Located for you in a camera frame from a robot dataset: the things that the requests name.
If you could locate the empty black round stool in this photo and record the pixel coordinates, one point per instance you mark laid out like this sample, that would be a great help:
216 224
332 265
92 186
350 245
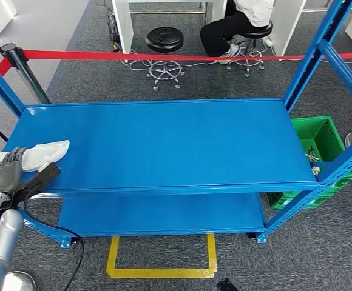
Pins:
165 39

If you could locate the person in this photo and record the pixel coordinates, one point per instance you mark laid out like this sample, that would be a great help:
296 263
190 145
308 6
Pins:
221 34

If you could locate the blue metal shelf rack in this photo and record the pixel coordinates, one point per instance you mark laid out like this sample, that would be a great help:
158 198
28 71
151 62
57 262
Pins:
164 140

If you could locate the white curved plastic part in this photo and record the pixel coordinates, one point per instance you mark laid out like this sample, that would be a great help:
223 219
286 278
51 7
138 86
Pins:
45 154

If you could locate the green plastic crate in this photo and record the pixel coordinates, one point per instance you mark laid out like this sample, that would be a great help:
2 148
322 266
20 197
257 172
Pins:
288 199

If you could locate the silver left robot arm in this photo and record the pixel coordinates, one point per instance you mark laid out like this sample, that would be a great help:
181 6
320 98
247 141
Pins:
0 241

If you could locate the plain white desk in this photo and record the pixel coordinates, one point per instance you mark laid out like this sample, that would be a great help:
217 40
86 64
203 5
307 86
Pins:
286 24

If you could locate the chrome stanchion post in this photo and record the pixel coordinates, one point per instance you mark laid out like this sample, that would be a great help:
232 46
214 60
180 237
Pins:
27 76

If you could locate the small black object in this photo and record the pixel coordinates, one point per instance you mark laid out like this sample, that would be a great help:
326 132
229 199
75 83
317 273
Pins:
226 285

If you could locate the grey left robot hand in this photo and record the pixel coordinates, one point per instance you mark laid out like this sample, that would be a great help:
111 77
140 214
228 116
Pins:
6 176

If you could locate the white power strip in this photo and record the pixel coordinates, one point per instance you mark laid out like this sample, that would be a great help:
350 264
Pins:
267 41

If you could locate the black stool under person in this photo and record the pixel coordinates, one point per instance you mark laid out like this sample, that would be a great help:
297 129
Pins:
256 33

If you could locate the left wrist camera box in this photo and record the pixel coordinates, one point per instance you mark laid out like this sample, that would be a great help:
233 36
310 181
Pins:
44 174

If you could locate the black power strip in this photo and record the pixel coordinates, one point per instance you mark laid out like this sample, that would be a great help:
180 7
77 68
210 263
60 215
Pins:
112 26

